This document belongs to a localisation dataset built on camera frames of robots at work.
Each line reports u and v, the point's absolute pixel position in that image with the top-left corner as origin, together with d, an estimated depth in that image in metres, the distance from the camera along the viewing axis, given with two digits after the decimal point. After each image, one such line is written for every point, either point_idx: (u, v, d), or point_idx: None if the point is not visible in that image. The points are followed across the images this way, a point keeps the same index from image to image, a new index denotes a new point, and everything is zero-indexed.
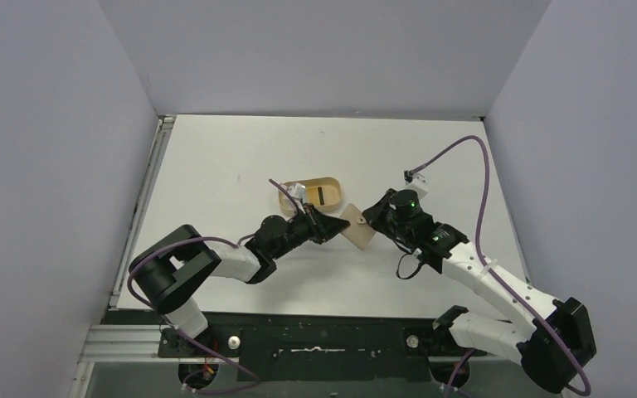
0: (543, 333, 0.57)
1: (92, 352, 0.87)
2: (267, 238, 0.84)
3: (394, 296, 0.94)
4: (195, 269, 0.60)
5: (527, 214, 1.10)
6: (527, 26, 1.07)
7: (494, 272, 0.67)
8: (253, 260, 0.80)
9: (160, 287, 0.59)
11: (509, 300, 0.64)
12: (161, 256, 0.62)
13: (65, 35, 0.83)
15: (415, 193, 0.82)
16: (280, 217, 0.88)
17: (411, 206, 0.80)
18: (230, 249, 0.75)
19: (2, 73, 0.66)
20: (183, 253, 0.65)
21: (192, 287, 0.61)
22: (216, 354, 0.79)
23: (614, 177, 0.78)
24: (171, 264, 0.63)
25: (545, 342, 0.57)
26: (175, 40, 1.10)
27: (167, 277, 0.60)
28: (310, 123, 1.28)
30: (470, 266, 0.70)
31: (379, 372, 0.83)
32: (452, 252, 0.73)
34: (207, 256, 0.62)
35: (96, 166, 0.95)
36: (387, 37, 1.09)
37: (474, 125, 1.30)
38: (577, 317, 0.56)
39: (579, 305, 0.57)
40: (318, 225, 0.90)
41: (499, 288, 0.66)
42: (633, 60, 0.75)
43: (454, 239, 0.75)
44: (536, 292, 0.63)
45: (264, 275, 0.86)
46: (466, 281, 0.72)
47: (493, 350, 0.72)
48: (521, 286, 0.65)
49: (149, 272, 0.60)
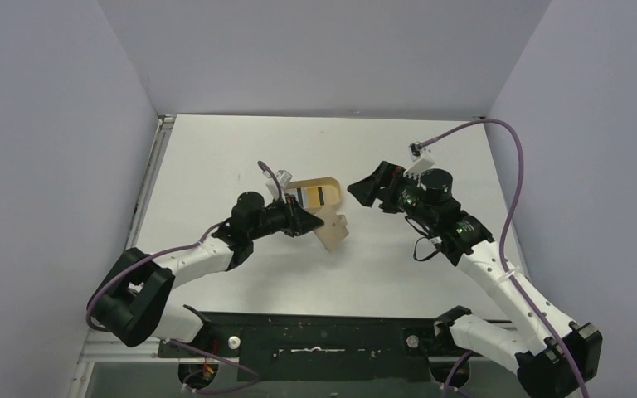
0: (552, 351, 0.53)
1: (93, 352, 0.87)
2: (247, 214, 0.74)
3: (393, 296, 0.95)
4: (150, 293, 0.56)
5: (527, 214, 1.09)
6: (527, 26, 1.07)
7: (516, 280, 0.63)
8: (226, 250, 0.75)
9: (123, 322, 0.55)
11: (522, 312, 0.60)
12: (114, 288, 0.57)
13: (64, 35, 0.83)
15: (451, 177, 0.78)
16: (257, 193, 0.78)
17: (444, 191, 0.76)
18: (190, 252, 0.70)
19: (2, 75, 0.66)
20: (138, 277, 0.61)
21: (153, 312, 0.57)
22: (211, 356, 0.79)
23: (614, 177, 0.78)
24: (128, 293, 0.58)
25: (553, 362, 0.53)
26: (174, 41, 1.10)
27: (127, 308, 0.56)
28: (310, 123, 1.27)
30: (490, 269, 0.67)
31: (378, 372, 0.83)
32: (474, 249, 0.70)
34: (157, 278, 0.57)
35: (96, 166, 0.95)
36: (386, 37, 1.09)
37: (474, 124, 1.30)
38: (590, 345, 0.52)
39: (597, 333, 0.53)
40: (295, 217, 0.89)
41: (518, 299, 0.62)
42: (633, 60, 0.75)
43: (479, 234, 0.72)
44: (553, 308, 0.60)
45: (242, 257, 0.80)
46: (483, 283, 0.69)
47: (489, 355, 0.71)
48: (538, 300, 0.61)
49: (109, 308, 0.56)
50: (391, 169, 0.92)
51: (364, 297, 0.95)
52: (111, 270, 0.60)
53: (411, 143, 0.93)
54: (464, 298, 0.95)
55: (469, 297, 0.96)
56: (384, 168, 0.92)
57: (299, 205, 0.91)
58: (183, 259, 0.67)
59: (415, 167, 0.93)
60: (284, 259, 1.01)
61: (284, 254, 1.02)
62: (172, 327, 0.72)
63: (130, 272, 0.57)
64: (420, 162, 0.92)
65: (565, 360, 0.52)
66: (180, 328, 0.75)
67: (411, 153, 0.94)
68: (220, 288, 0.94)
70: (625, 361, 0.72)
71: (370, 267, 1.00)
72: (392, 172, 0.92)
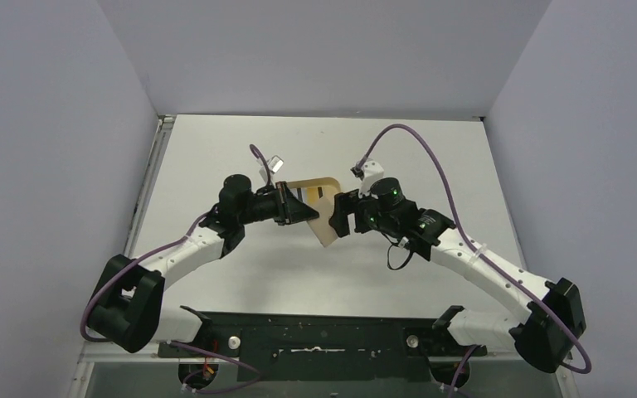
0: (539, 315, 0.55)
1: (93, 352, 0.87)
2: (235, 196, 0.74)
3: (392, 296, 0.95)
4: (143, 298, 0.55)
5: (526, 214, 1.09)
6: (527, 26, 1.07)
7: (486, 257, 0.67)
8: (216, 238, 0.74)
9: (122, 329, 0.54)
11: (502, 284, 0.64)
12: (106, 298, 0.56)
13: (63, 35, 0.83)
15: (397, 181, 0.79)
16: (243, 177, 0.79)
17: (394, 194, 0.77)
18: (174, 249, 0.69)
19: (2, 75, 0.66)
20: (128, 281, 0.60)
21: (150, 315, 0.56)
22: (214, 355, 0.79)
23: (614, 177, 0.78)
24: (121, 300, 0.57)
25: (542, 325, 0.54)
26: (174, 41, 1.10)
27: (123, 315, 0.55)
28: (310, 123, 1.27)
30: (459, 253, 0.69)
31: (379, 372, 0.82)
32: (440, 240, 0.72)
34: (148, 281, 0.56)
35: (96, 166, 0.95)
36: (386, 37, 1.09)
37: (474, 124, 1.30)
38: (570, 297, 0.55)
39: (571, 285, 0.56)
40: (284, 204, 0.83)
41: (493, 275, 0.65)
42: (632, 61, 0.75)
43: (441, 225, 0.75)
44: (527, 274, 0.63)
45: (235, 243, 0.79)
46: (457, 269, 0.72)
47: (489, 342, 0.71)
48: (513, 270, 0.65)
49: (105, 319, 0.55)
50: (346, 198, 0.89)
51: (364, 297, 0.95)
52: (99, 280, 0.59)
53: (352, 167, 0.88)
54: (464, 298, 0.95)
55: (469, 297, 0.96)
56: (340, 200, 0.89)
57: (291, 191, 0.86)
58: (172, 257, 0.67)
59: (365, 186, 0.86)
60: (284, 261, 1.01)
61: (285, 257, 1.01)
62: (173, 324, 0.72)
63: (119, 279, 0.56)
64: (367, 180, 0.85)
65: (551, 320, 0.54)
66: (180, 328, 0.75)
67: (357, 177, 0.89)
68: (219, 290, 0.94)
70: (625, 361, 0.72)
71: (368, 268, 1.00)
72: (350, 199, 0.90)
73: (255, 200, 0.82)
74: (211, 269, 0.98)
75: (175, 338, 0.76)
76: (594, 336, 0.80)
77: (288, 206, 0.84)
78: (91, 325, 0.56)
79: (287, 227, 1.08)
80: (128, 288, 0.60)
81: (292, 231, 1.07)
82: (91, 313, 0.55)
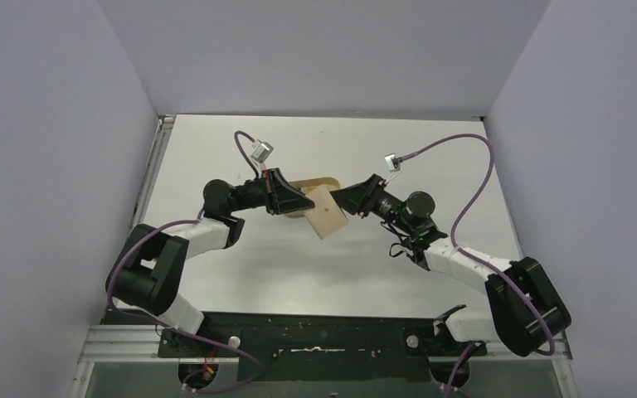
0: (497, 283, 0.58)
1: (92, 352, 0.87)
2: (219, 206, 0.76)
3: (396, 298, 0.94)
4: (169, 258, 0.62)
5: (525, 213, 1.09)
6: (527, 29, 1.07)
7: (464, 249, 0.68)
8: (223, 226, 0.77)
9: (146, 290, 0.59)
11: (470, 265, 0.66)
12: (132, 263, 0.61)
13: (63, 40, 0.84)
15: (432, 199, 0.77)
16: (220, 182, 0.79)
17: (424, 214, 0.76)
18: (193, 226, 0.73)
19: (2, 80, 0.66)
20: (151, 249, 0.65)
21: (173, 279, 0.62)
22: (220, 345, 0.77)
23: (613, 179, 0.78)
24: (143, 268, 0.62)
25: (498, 292, 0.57)
26: (175, 43, 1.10)
27: (147, 280, 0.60)
28: (311, 123, 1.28)
30: (444, 250, 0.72)
31: (379, 372, 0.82)
32: (431, 245, 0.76)
34: (176, 241, 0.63)
35: (97, 167, 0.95)
36: (386, 41, 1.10)
37: (474, 125, 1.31)
38: (532, 274, 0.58)
39: (535, 263, 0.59)
40: (271, 192, 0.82)
41: (466, 262, 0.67)
42: (631, 65, 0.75)
43: (436, 235, 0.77)
44: (498, 258, 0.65)
45: (237, 234, 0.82)
46: (444, 269, 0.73)
47: (482, 336, 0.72)
48: (483, 255, 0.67)
49: (129, 284, 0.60)
50: (378, 182, 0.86)
51: (365, 297, 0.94)
52: (124, 247, 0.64)
53: (391, 156, 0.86)
54: (464, 298, 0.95)
55: (469, 297, 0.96)
56: (374, 180, 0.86)
57: (279, 181, 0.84)
58: (191, 230, 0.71)
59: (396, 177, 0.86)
60: (283, 259, 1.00)
61: (284, 256, 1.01)
62: (181, 313, 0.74)
63: (144, 244, 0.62)
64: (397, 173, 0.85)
65: (508, 287, 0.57)
66: (185, 319, 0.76)
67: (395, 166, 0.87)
68: (218, 289, 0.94)
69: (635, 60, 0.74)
70: (624, 361, 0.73)
71: (368, 268, 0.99)
72: (379, 184, 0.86)
73: (245, 190, 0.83)
74: (209, 270, 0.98)
75: (182, 327, 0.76)
76: (593, 336, 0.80)
77: (275, 196, 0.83)
78: (116, 292, 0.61)
79: (286, 225, 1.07)
80: (149, 259, 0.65)
81: (292, 230, 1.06)
82: (118, 279, 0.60)
